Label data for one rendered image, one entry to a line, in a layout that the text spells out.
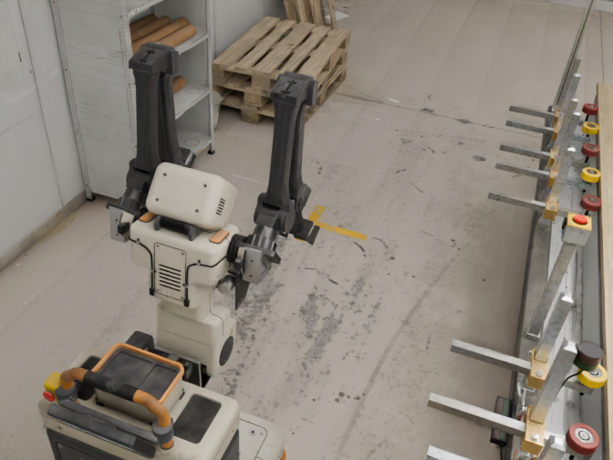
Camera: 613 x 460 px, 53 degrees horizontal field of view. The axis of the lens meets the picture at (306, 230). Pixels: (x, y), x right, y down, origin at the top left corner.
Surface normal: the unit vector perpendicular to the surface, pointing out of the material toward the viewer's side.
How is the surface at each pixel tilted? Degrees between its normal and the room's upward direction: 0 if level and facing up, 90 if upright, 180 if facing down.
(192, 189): 48
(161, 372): 0
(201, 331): 82
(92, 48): 90
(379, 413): 0
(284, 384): 0
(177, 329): 82
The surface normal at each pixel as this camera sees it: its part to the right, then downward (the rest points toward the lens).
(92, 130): -0.35, 0.55
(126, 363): 0.07, -0.79
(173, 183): -0.22, -0.13
